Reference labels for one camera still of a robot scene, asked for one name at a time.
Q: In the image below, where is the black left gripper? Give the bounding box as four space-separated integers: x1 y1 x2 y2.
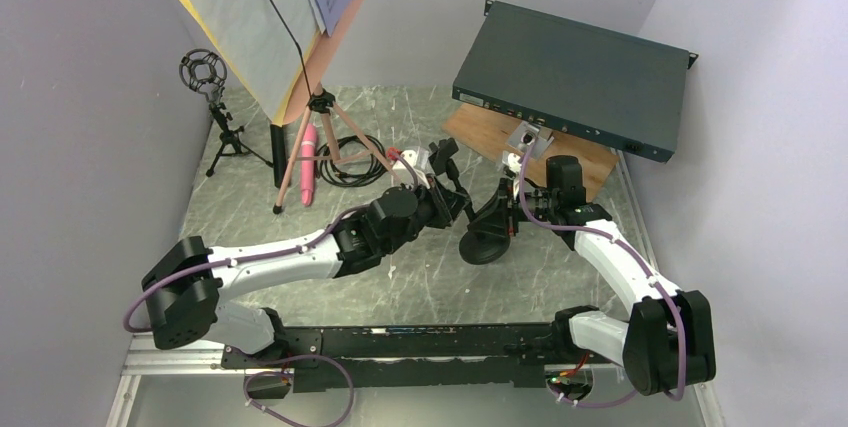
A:
383 174 470 256

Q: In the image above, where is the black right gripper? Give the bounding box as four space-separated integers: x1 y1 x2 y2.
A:
469 177 559 236

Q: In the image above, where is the black round-base mic stand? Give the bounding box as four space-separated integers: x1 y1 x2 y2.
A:
426 137 513 265

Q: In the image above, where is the pink tripod music stand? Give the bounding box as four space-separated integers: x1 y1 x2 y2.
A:
272 0 400 215

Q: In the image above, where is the pink small microphone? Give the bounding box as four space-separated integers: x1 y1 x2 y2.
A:
299 123 318 206

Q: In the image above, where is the black silver handheld microphone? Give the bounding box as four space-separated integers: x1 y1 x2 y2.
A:
269 124 289 188

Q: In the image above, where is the black tripod mic stand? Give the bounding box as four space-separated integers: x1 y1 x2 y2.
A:
179 48 273 177

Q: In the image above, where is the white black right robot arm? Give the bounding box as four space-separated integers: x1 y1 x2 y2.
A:
459 153 717 400

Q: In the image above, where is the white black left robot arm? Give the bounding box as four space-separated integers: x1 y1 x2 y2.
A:
131 176 471 367

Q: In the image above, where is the wooden board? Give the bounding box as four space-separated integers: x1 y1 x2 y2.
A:
442 104 618 200

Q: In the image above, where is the dark teal rack unit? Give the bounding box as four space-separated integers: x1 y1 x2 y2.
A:
452 1 698 163

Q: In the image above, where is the grey paper sheet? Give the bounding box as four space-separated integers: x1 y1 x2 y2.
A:
178 0 323 125

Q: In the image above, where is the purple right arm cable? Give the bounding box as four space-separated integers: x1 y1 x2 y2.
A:
516 142 690 409

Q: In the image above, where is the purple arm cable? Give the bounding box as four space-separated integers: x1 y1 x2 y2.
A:
122 158 422 427
516 142 690 409

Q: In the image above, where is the silver metal bracket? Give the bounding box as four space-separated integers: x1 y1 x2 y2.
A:
507 121 553 159

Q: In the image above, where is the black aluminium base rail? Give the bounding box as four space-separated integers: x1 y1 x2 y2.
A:
105 321 723 427

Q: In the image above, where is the coiled black cable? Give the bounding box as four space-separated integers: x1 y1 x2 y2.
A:
312 134 388 188

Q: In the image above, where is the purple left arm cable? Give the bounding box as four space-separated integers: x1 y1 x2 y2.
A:
122 158 422 427

